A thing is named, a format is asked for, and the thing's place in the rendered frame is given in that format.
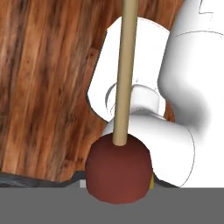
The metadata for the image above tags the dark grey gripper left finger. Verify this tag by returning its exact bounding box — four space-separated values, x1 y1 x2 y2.
59 171 88 189

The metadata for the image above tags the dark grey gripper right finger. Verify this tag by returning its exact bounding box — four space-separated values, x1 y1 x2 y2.
151 176 180 189

